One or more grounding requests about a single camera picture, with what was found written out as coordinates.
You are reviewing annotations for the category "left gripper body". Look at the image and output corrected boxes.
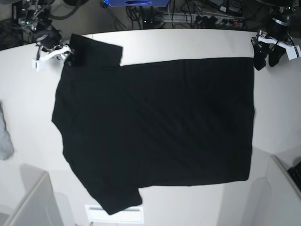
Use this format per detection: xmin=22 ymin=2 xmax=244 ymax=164
xmin=267 ymin=20 xmax=291 ymax=41

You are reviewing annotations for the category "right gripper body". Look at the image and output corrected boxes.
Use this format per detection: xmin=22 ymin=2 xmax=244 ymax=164
xmin=35 ymin=28 xmax=62 ymax=50

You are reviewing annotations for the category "black T-shirt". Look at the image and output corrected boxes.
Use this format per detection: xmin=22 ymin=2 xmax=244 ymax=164
xmin=52 ymin=34 xmax=255 ymax=215

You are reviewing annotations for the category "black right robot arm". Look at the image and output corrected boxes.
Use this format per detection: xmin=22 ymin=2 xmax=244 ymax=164
xmin=17 ymin=0 xmax=81 ymax=71

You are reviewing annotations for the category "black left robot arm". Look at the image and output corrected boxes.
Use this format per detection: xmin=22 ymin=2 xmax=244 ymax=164
xmin=251 ymin=0 xmax=301 ymax=71

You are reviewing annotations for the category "blue box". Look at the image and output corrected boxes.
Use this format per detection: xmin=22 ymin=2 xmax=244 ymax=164
xmin=104 ymin=0 xmax=169 ymax=7

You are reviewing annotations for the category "grey cloth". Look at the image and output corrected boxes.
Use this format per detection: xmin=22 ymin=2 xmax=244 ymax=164
xmin=0 ymin=102 xmax=14 ymax=161

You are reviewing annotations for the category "black keyboard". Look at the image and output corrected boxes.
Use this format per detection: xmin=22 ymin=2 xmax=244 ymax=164
xmin=288 ymin=162 xmax=301 ymax=191

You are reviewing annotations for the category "white partition panel left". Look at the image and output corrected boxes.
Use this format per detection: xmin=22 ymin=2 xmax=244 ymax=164
xmin=0 ymin=171 xmax=64 ymax=226

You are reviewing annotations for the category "white partition panel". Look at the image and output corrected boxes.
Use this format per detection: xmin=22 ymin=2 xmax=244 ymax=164
xmin=0 ymin=171 xmax=64 ymax=226
xmin=263 ymin=156 xmax=301 ymax=226

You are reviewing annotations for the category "white partition panel right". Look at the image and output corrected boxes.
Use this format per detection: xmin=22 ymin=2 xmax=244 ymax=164
xmin=263 ymin=156 xmax=301 ymax=226

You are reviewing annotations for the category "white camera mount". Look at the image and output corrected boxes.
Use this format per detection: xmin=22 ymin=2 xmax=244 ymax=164
xmin=32 ymin=44 xmax=75 ymax=72
xmin=251 ymin=30 xmax=301 ymax=60

